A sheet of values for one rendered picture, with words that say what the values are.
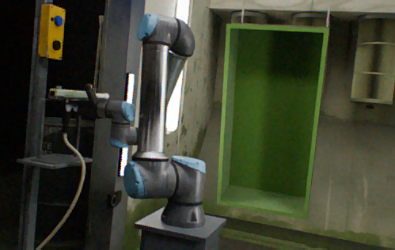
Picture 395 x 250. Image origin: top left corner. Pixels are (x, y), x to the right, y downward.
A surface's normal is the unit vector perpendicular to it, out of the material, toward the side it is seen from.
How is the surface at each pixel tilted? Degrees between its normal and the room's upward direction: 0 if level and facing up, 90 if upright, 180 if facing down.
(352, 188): 57
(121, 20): 90
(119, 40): 90
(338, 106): 90
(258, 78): 102
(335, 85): 90
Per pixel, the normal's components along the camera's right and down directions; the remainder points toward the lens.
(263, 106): -0.32, 0.23
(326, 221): -0.23, -0.52
